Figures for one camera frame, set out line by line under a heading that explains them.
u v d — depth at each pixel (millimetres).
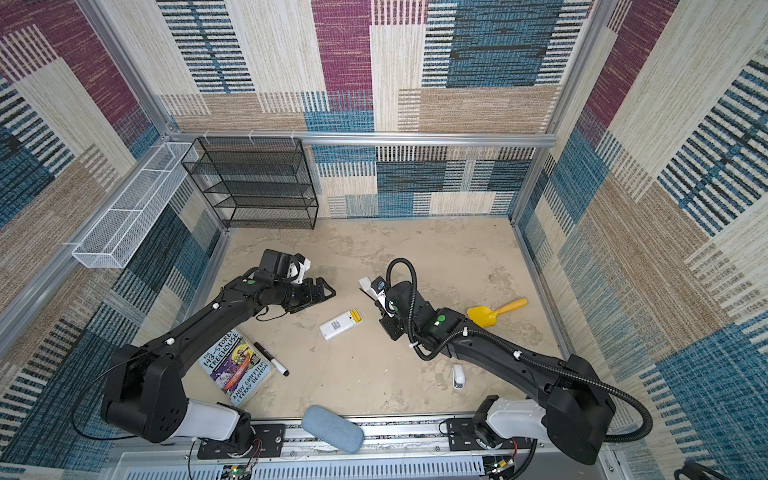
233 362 834
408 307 592
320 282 777
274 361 851
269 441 734
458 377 794
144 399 419
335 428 729
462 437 728
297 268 718
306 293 756
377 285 700
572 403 402
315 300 752
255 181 1110
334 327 912
